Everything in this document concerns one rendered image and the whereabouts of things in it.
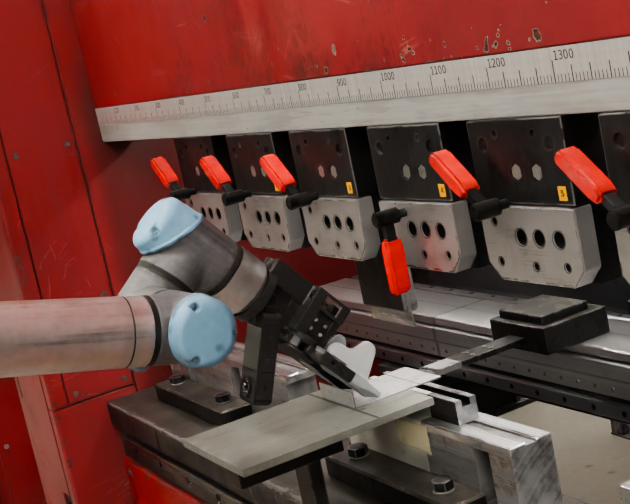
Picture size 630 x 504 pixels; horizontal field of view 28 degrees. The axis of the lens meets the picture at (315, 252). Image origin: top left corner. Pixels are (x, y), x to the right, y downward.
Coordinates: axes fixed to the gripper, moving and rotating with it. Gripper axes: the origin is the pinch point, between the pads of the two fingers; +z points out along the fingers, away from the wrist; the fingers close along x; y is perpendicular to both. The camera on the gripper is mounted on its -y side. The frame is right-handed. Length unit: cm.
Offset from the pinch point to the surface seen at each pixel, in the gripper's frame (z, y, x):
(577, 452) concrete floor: 180, 55, 170
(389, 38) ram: -30.6, 29.9, -19.4
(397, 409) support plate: 0.6, -0.4, -9.5
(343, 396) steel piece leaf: -2.3, -1.8, -1.8
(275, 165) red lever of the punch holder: -22.6, 18.9, 8.5
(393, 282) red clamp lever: -13.1, 9.6, -16.9
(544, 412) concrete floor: 192, 69, 209
